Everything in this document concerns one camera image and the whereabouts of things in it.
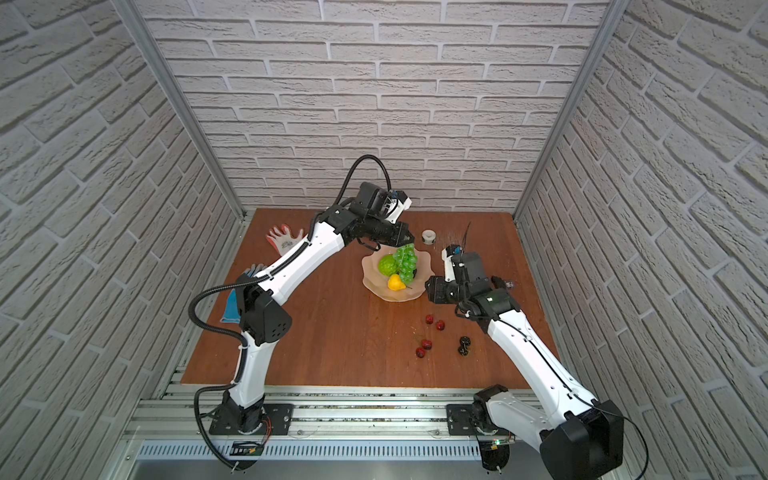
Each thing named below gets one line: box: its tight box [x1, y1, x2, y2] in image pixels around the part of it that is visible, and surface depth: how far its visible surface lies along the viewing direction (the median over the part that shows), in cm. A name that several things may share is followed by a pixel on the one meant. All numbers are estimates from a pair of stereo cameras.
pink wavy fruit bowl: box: [362, 244, 435, 302], surface depth 99 cm
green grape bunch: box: [393, 243, 418, 285], surface depth 83 cm
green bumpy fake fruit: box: [378, 254, 397, 277], surface depth 99 cm
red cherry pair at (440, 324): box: [425, 314, 446, 331], surface depth 91 cm
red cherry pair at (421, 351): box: [415, 339, 433, 359], surface depth 87 cm
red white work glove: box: [266, 224, 306, 256], surface depth 112 cm
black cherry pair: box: [458, 336, 471, 356], surface depth 87 cm
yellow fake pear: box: [387, 274, 406, 291], surface depth 97 cm
